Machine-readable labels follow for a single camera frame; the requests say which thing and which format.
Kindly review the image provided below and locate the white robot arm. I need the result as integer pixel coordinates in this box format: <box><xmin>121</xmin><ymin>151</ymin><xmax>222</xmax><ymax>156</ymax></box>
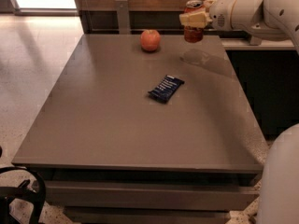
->
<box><xmin>179</xmin><ymin>0</ymin><xmax>299</xmax><ymax>224</ymax></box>

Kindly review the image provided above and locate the right metal wall bracket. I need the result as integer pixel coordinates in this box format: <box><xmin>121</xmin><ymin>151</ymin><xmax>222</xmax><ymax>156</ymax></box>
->
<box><xmin>249</xmin><ymin>36</ymin><xmax>262</xmax><ymax>46</ymax></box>

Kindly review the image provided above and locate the left metal wall bracket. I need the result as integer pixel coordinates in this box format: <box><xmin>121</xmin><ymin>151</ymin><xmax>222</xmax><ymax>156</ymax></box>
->
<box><xmin>115</xmin><ymin>0</ymin><xmax>131</xmax><ymax>35</ymax></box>

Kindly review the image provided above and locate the dark blue snack bar wrapper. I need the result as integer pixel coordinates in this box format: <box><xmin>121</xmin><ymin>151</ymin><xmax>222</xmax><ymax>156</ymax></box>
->
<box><xmin>149</xmin><ymin>75</ymin><xmax>184</xmax><ymax>104</ymax></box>

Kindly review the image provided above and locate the red coca-cola can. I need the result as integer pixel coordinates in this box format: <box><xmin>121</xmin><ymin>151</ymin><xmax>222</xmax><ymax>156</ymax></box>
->
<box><xmin>184</xmin><ymin>0</ymin><xmax>204</xmax><ymax>43</ymax></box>

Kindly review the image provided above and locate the metal wall bracket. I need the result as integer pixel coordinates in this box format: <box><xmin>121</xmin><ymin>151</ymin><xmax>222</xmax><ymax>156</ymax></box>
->
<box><xmin>115</xmin><ymin>0</ymin><xmax>131</xmax><ymax>35</ymax></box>
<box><xmin>249</xmin><ymin>36</ymin><xmax>262</xmax><ymax>46</ymax></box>

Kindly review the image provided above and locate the grey metal shelf ledge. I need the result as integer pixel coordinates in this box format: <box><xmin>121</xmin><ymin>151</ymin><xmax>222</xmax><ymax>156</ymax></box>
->
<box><xmin>221</xmin><ymin>38</ymin><xmax>295</xmax><ymax>50</ymax></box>

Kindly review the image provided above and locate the grey table with drawers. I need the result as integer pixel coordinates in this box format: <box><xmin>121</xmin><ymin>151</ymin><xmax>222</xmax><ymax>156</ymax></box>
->
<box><xmin>13</xmin><ymin>35</ymin><xmax>267</xmax><ymax>224</ymax></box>

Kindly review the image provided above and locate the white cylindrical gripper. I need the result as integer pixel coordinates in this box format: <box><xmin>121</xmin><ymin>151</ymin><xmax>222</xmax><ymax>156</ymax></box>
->
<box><xmin>179</xmin><ymin>0</ymin><xmax>237</xmax><ymax>31</ymax></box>

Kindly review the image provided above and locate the red apple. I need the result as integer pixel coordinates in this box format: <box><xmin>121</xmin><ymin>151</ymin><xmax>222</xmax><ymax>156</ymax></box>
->
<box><xmin>140</xmin><ymin>30</ymin><xmax>161</xmax><ymax>52</ymax></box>

